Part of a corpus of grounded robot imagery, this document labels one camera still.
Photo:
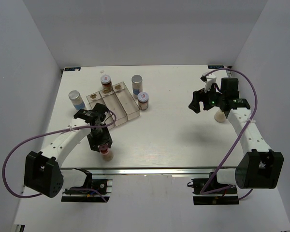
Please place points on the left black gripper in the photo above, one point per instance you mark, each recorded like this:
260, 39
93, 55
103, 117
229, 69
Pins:
106, 138

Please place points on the left clear organizer tray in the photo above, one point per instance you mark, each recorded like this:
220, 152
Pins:
95, 98

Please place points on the blue sticker left corner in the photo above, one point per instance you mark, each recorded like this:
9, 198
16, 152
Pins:
72, 69

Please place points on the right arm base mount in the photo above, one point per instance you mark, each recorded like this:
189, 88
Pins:
215, 194

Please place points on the blue sticker right corner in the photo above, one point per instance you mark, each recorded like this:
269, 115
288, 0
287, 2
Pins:
213, 67

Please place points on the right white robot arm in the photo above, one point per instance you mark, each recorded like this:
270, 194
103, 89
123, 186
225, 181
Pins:
260, 166

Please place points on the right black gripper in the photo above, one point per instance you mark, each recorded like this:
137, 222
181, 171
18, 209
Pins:
198, 96

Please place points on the blue sticker corner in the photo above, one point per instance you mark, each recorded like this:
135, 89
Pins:
213, 67
72, 69

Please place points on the white lid jar right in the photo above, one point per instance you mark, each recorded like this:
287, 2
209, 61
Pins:
143, 99

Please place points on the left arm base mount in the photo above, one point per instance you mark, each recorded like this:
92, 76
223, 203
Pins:
86, 186

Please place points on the white lid jar rear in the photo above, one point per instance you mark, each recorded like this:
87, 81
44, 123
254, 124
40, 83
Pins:
106, 81

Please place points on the yellow cap white bottle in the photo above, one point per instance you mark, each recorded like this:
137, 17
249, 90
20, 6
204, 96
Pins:
219, 116

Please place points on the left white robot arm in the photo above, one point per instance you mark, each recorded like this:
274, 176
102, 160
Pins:
43, 169

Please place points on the silver lid jar blue label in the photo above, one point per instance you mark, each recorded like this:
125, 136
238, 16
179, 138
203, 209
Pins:
137, 85

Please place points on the white lid jar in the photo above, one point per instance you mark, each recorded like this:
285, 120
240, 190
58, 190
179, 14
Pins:
106, 81
143, 99

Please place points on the aluminium front rail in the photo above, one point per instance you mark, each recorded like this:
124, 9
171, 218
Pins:
151, 171

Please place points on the right clear organizer tray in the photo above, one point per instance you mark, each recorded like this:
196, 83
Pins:
127, 100

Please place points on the pink cap spice bottle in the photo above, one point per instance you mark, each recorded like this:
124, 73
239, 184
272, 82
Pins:
106, 152

